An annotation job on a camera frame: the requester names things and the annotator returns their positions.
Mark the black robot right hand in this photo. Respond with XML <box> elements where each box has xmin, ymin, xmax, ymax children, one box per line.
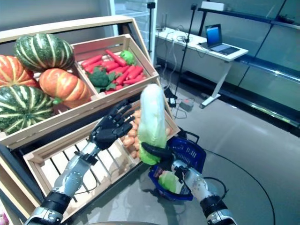
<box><xmin>141</xmin><ymin>142</ymin><xmax>174</xmax><ymax>172</ymax></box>

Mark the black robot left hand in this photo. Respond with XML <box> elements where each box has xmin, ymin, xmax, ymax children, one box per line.
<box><xmin>90</xmin><ymin>100</ymin><xmax>136</xmax><ymax>150</ymax></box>

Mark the napa cabbage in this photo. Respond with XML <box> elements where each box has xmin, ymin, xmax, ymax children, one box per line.
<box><xmin>137</xmin><ymin>83</ymin><xmax>168</xmax><ymax>165</ymax></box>
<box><xmin>157</xmin><ymin>170</ymin><xmax>186</xmax><ymax>195</ymax></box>

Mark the blue plastic shopping basket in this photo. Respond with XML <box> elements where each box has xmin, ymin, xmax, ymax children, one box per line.
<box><xmin>148</xmin><ymin>130</ymin><xmax>207</xmax><ymax>202</ymax></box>

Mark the wooden potato crate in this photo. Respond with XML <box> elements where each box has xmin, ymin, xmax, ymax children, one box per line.
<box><xmin>117</xmin><ymin>98</ymin><xmax>181</xmax><ymax>165</ymax></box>

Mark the wooden pumpkin crate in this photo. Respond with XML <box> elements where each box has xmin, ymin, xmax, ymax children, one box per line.
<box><xmin>0</xmin><ymin>63</ymin><xmax>99</xmax><ymax>150</ymax></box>

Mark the wooden cabbage crate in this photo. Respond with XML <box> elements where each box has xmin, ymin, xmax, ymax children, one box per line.
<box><xmin>23</xmin><ymin>121</ymin><xmax>146</xmax><ymax>223</ymax></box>

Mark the grey power strip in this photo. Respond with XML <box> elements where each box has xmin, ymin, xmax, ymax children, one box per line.
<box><xmin>180</xmin><ymin>98</ymin><xmax>195</xmax><ymax>113</ymax></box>

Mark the black power adapter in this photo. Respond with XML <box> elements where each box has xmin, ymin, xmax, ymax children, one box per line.
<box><xmin>164</xmin><ymin>88</ymin><xmax>179</xmax><ymax>108</ymax></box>

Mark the dark green broccoli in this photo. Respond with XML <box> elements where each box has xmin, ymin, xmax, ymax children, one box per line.
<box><xmin>86</xmin><ymin>66</ymin><xmax>117</xmax><ymax>94</ymax></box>

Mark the red carrot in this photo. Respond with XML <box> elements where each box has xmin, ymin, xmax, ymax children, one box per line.
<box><xmin>115</xmin><ymin>67</ymin><xmax>135</xmax><ymax>85</ymax></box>
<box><xmin>105</xmin><ymin>49</ymin><xmax>127</xmax><ymax>68</ymax></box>
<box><xmin>81</xmin><ymin>55</ymin><xmax>103</xmax><ymax>68</ymax></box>
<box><xmin>126</xmin><ymin>67</ymin><xmax>144</xmax><ymax>80</ymax></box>
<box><xmin>84</xmin><ymin>61</ymin><xmax>104</xmax><ymax>73</ymax></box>
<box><xmin>100</xmin><ymin>61</ymin><xmax>120</xmax><ymax>71</ymax></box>
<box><xmin>123</xmin><ymin>78</ymin><xmax>146</xmax><ymax>85</ymax></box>

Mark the orange pumpkin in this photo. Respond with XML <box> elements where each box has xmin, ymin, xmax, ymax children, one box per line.
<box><xmin>0</xmin><ymin>55</ymin><xmax>40</xmax><ymax>89</ymax></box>
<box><xmin>38</xmin><ymin>68</ymin><xmax>92</xmax><ymax>109</ymax></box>

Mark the light green lettuce head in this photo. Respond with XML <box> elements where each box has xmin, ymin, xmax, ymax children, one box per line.
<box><xmin>120</xmin><ymin>49</ymin><xmax>137</xmax><ymax>66</ymax></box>

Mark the wooden carrot crate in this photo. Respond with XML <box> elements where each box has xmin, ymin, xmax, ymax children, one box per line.
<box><xmin>70</xmin><ymin>34</ymin><xmax>160</xmax><ymax>104</ymax></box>

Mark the green striped pumpkin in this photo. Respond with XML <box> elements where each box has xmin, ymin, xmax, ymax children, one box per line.
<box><xmin>0</xmin><ymin>84</ymin><xmax>55</xmax><ymax>136</ymax></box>
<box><xmin>13</xmin><ymin>33</ymin><xmax>75</xmax><ymax>73</ymax></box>

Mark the white desk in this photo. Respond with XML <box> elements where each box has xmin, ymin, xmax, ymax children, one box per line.
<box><xmin>154</xmin><ymin>27</ymin><xmax>249</xmax><ymax>109</ymax></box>

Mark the wooden vegetable display stand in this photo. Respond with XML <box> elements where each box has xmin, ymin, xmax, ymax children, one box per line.
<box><xmin>0</xmin><ymin>15</ymin><xmax>181</xmax><ymax>225</ymax></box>

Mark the dark glass shelf rack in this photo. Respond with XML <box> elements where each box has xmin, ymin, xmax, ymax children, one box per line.
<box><xmin>182</xmin><ymin>0</ymin><xmax>300</xmax><ymax>131</ymax></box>

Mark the black router with antennas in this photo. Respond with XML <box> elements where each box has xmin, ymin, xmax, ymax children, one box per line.
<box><xmin>155</xmin><ymin>13</ymin><xmax>169</xmax><ymax>31</ymax></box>

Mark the glass door cabinet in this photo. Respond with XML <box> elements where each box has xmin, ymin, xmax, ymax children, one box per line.
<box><xmin>109</xmin><ymin>0</ymin><xmax>159</xmax><ymax>47</ymax></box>

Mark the open grey laptop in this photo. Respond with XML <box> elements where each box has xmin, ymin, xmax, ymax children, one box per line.
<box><xmin>205</xmin><ymin>23</ymin><xmax>242</xmax><ymax>56</ymax></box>

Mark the purple onion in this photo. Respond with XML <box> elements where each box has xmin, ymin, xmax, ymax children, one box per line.
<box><xmin>0</xmin><ymin>210</ymin><xmax>10</xmax><ymax>225</ymax></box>

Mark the black tripod sensor stand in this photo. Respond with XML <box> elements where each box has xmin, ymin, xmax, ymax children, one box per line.
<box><xmin>147</xmin><ymin>1</ymin><xmax>157</xmax><ymax>54</ymax></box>
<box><xmin>174</xmin><ymin>3</ymin><xmax>198</xmax><ymax>100</ymax></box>

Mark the white box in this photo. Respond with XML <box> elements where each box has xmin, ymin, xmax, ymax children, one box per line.
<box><xmin>201</xmin><ymin>0</ymin><xmax>228</xmax><ymax>12</ymax></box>

